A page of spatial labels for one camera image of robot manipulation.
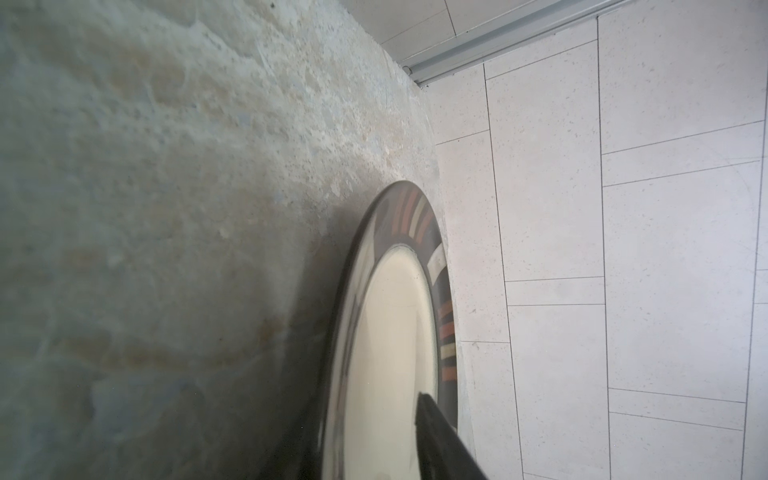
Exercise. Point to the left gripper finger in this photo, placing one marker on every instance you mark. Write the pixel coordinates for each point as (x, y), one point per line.
(441, 453)

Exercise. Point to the left aluminium corner profile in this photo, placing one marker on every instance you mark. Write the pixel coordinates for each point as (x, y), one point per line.
(525, 24)

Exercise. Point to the dark striped rim plate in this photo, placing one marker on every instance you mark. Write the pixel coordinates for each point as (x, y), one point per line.
(392, 337)

